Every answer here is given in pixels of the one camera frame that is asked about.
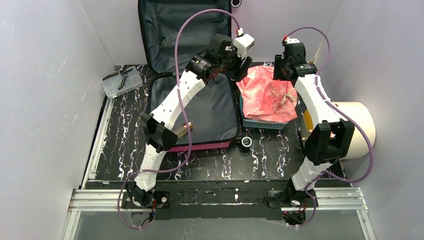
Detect black pliers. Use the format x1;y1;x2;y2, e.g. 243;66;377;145
101;68;132;91

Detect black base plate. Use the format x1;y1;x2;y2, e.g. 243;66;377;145
120;180;318;221

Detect light blue plastic basket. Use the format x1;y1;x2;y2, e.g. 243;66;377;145
239;95;288;130

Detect frosted bottle gold cap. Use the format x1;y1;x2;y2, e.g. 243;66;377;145
174;121;193;139

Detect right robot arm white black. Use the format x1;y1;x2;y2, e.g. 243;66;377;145
273;38;355;191

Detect clear plastic compartment box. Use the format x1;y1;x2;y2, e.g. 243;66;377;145
101;65;144;99

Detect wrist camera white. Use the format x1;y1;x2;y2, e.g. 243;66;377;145
233;34;255;59
281;35;300;46

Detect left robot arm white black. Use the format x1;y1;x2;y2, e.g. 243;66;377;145
134;33;255;193

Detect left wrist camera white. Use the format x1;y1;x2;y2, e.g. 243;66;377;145
233;34;255;59

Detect pink hard-shell suitcase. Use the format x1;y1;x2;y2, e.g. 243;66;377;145
137;0;247;152

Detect white cylinder with orange end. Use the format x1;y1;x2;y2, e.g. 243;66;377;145
301;101;377;161

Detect aluminium frame rail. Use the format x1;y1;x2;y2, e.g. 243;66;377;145
62;186;376;240

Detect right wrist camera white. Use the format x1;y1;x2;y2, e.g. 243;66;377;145
281;35;300;46

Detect pink patterned garment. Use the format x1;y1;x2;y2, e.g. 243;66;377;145
236;65;298;123

